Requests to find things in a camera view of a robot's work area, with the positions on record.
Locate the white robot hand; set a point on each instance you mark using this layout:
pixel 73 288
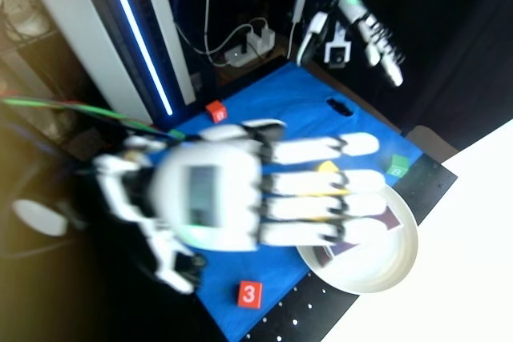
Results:
pixel 204 194
pixel 354 7

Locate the yellow green block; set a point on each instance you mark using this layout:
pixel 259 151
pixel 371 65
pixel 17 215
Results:
pixel 326 167

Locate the purple rectangular box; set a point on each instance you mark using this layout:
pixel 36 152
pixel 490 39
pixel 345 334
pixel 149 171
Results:
pixel 390 220

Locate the white round plate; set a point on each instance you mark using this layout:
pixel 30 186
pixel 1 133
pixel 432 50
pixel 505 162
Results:
pixel 372 270

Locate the red wooden cube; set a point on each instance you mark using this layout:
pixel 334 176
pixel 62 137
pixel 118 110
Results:
pixel 216 111

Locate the blue cloth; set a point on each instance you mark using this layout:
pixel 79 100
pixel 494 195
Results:
pixel 288 93

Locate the red cube digit three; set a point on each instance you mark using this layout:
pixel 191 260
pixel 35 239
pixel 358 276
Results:
pixel 249 294

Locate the white power strip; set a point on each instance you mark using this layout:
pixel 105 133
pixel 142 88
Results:
pixel 240 57

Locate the green cube digit eight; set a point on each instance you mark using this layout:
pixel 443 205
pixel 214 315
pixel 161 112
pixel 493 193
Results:
pixel 398 166

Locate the white tower with blue light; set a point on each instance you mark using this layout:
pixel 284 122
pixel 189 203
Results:
pixel 92 57

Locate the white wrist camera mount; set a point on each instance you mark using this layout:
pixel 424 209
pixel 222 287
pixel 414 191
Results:
pixel 336 51

